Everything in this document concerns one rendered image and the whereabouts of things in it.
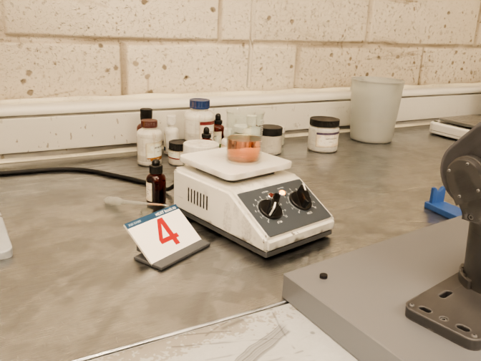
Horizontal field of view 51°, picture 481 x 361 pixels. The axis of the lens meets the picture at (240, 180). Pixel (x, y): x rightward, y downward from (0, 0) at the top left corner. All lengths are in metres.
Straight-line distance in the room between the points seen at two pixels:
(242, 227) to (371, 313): 0.22
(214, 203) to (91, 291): 0.20
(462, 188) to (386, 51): 1.06
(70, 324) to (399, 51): 1.24
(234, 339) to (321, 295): 0.09
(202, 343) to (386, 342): 0.16
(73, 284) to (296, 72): 0.89
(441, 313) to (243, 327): 0.18
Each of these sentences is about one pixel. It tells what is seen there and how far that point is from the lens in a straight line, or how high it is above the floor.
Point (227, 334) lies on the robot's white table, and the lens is 0.49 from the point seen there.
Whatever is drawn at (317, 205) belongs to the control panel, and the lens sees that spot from 0.70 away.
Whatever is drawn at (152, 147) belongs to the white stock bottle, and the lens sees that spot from 0.98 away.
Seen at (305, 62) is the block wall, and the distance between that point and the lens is 1.33.
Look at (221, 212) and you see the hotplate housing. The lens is 0.66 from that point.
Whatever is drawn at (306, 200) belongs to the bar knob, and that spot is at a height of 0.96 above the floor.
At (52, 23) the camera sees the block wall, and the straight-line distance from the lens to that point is 1.07.
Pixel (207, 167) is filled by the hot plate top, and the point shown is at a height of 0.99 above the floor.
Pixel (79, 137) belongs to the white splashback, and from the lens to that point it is 1.06.
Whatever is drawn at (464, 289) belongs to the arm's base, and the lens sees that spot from 0.52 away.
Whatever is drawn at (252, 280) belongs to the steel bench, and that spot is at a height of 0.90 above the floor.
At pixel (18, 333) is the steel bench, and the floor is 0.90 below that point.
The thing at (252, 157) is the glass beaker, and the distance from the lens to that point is 0.69.
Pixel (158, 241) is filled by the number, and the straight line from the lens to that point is 0.62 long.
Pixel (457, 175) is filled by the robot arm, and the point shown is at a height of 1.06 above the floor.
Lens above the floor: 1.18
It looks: 18 degrees down
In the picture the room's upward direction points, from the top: 3 degrees clockwise
